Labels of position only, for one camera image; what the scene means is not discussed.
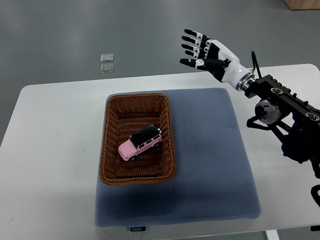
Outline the upper floor metal plate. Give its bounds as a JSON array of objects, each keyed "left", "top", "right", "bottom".
[{"left": 100, "top": 53, "right": 114, "bottom": 63}]

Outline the wooden box corner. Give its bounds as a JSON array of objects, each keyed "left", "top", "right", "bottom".
[{"left": 284, "top": 0, "right": 320, "bottom": 11}]

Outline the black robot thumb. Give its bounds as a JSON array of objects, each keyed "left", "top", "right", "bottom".
[{"left": 179, "top": 58, "right": 227, "bottom": 71}]

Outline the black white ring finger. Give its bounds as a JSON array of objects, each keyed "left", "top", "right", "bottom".
[{"left": 181, "top": 35, "right": 213, "bottom": 48}]

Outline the brown wicker basket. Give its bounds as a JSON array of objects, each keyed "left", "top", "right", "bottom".
[{"left": 98, "top": 93, "right": 177, "bottom": 186}]

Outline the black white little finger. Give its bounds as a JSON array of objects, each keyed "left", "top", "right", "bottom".
[{"left": 184, "top": 29, "right": 214, "bottom": 43}]

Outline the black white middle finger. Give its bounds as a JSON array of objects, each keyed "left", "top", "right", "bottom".
[{"left": 181, "top": 43, "right": 210, "bottom": 54}]

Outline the black cable loop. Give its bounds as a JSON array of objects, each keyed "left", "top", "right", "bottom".
[{"left": 310, "top": 184, "right": 320, "bottom": 207}]

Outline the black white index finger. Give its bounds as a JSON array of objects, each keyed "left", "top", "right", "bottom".
[{"left": 185, "top": 49, "right": 207, "bottom": 59}]

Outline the pink toy car black roof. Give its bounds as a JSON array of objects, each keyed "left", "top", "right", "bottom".
[{"left": 118, "top": 124, "right": 163, "bottom": 162}]

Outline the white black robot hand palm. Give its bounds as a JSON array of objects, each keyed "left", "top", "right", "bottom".
[{"left": 204, "top": 39, "right": 255, "bottom": 91}]

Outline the blue grey foam mat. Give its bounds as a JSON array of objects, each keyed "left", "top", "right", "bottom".
[{"left": 95, "top": 88, "right": 261, "bottom": 227}]

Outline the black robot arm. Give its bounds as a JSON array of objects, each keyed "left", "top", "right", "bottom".
[{"left": 180, "top": 29, "right": 320, "bottom": 178}]

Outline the white table leg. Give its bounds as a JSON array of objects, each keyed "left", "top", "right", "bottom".
[{"left": 265, "top": 229, "right": 280, "bottom": 240}]

